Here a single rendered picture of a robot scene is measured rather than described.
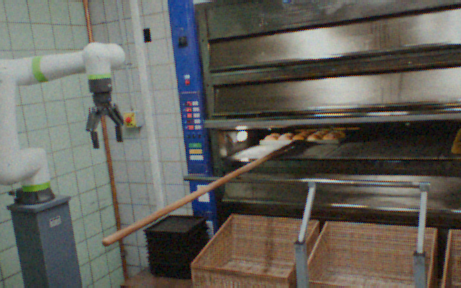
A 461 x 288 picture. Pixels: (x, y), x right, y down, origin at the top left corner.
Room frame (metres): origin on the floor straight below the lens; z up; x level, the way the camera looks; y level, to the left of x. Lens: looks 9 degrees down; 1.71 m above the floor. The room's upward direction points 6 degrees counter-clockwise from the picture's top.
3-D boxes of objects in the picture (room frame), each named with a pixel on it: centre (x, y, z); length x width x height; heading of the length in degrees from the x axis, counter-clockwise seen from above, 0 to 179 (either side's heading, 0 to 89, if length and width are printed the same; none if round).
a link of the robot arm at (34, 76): (2.13, 0.83, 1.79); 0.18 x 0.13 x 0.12; 75
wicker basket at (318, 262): (2.10, -0.61, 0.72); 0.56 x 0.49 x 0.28; 61
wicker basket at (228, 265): (2.39, -0.10, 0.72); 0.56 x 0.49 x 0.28; 59
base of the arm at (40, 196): (2.18, 0.95, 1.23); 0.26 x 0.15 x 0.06; 59
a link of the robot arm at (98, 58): (1.91, 0.48, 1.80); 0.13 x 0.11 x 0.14; 165
